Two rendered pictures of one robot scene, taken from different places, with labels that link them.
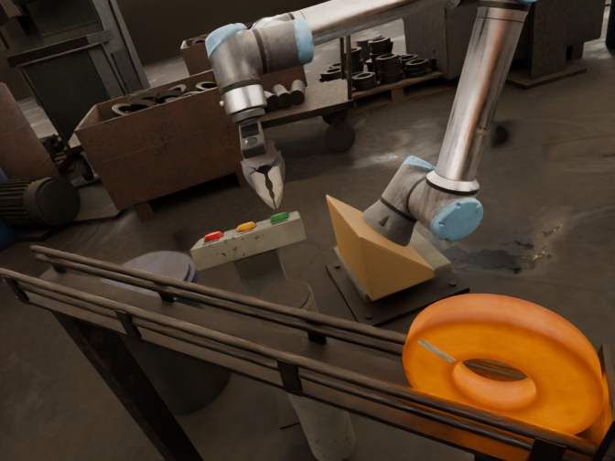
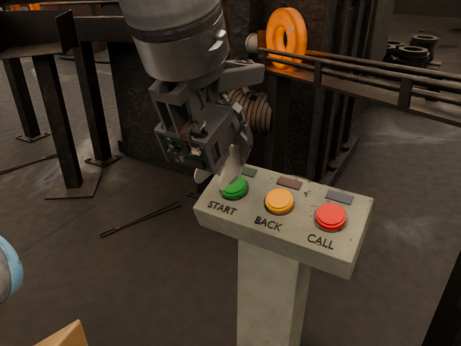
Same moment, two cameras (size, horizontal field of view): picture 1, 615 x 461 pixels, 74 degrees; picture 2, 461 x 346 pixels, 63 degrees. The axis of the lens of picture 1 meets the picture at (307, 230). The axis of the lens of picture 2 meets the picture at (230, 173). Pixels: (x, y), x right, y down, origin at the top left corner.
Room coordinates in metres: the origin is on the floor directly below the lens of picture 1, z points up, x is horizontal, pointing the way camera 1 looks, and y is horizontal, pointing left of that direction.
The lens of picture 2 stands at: (1.21, 0.30, 0.91)
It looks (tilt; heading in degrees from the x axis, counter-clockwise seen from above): 31 degrees down; 211
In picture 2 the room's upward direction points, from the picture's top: straight up
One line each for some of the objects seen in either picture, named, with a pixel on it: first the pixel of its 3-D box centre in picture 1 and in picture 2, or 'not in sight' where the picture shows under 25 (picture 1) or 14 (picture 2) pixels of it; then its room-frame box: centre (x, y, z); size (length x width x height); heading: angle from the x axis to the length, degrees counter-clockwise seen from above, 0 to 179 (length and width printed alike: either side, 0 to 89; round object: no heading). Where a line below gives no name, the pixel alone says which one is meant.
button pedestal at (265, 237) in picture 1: (281, 322); (269, 332); (0.79, 0.13, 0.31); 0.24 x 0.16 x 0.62; 92
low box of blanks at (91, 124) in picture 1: (177, 138); not in sight; (2.72, 0.67, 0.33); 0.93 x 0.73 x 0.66; 99
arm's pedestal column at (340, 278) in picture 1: (390, 271); not in sight; (1.19, -0.26, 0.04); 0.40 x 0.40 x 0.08; 8
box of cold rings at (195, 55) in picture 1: (245, 69); not in sight; (4.39, 0.17, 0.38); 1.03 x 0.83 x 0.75; 95
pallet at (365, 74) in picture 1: (383, 66); not in sight; (3.63, -1.00, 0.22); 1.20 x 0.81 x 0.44; 87
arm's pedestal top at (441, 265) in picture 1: (388, 258); not in sight; (1.19, -0.26, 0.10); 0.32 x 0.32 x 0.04; 8
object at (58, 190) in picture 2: not in sight; (50, 110); (0.36, -1.06, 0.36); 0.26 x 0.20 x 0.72; 127
